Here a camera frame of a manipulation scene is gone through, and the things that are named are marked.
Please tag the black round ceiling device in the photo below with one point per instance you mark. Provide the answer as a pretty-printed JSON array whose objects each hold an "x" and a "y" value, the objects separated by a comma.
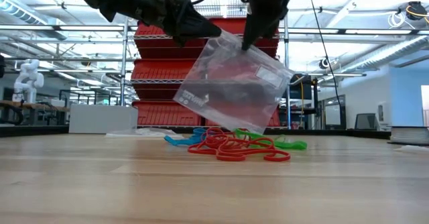
[{"x": 324, "y": 63}]

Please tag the black framed display screen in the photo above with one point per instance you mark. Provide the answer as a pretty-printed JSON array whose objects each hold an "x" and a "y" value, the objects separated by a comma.
[{"x": 332, "y": 115}]

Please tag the silver ventilation duct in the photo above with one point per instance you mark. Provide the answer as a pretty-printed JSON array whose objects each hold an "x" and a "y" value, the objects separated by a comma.
[
  {"x": 20, "y": 12},
  {"x": 395, "y": 53}
]

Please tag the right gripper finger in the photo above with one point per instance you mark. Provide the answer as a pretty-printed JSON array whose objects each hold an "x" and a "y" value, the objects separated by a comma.
[
  {"x": 256, "y": 29},
  {"x": 273, "y": 27}
]

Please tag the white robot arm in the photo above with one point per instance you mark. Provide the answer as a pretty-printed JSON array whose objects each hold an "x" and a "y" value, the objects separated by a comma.
[{"x": 28, "y": 80}]

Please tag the green rubber band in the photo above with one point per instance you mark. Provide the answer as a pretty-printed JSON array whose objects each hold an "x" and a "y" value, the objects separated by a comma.
[
  {"x": 295, "y": 146},
  {"x": 268, "y": 140},
  {"x": 248, "y": 135}
]

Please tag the round white black spool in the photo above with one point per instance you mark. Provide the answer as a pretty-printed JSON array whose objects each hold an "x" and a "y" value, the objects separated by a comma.
[{"x": 410, "y": 135}]

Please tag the red plastic storage bin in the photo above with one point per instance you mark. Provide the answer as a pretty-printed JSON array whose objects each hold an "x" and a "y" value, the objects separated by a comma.
[
  {"x": 276, "y": 120},
  {"x": 154, "y": 49},
  {"x": 231, "y": 24},
  {"x": 161, "y": 113},
  {"x": 157, "y": 73}
]

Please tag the white cardboard box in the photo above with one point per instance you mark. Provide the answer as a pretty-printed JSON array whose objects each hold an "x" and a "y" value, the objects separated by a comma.
[{"x": 100, "y": 118}]

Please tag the wooden workbench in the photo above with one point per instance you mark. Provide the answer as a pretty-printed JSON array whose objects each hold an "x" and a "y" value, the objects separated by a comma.
[{"x": 33, "y": 105}]

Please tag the red rubber band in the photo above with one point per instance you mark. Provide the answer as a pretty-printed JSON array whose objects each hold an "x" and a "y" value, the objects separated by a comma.
[
  {"x": 201, "y": 151},
  {"x": 218, "y": 138},
  {"x": 248, "y": 159}
]

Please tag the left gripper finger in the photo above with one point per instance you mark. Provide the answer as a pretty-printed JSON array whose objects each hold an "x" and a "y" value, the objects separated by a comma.
[
  {"x": 188, "y": 40},
  {"x": 197, "y": 26}
]

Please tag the black metal table frame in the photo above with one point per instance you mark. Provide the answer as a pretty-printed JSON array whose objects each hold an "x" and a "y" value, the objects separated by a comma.
[{"x": 33, "y": 130}]

